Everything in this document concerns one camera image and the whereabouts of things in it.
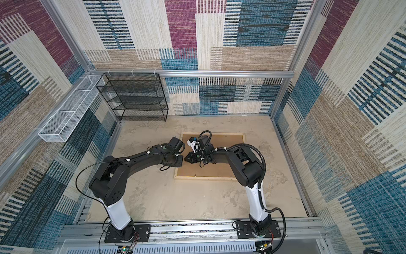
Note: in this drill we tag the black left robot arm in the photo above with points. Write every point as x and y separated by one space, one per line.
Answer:
109 183

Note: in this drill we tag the brown cardboard backing board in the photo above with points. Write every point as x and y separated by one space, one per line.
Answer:
219 171

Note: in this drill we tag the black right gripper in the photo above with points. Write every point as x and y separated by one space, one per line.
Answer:
192 159

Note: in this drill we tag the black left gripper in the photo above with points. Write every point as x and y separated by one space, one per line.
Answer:
180 162

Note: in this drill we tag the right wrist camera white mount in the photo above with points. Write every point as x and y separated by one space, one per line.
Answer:
194 144

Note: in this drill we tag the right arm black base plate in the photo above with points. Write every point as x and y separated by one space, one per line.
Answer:
244 230

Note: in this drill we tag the white wire mesh basket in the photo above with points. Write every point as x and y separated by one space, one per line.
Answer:
65 120

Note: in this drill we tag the aluminium mounting rail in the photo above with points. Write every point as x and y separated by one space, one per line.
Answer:
299 236

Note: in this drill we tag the black wire mesh shelf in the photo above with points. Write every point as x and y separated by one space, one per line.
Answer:
134 97

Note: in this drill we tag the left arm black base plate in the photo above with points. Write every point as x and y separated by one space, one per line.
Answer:
142 232

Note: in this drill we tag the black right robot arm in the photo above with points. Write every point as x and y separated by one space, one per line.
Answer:
249 168

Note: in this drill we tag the light wooden picture frame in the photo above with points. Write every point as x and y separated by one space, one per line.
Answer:
203 178

